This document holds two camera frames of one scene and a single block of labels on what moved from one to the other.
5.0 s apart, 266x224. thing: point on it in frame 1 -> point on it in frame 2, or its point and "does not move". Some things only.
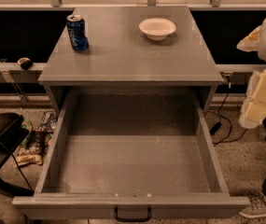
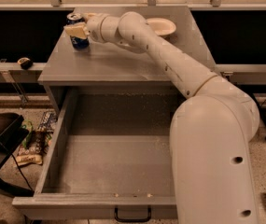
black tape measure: (24, 63) does not move
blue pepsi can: (76, 28) does not move
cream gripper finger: (251, 42) -> (77, 30)
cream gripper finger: (253, 113) -> (88, 16)
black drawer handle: (135, 219) does not move
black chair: (3, 133) does not move
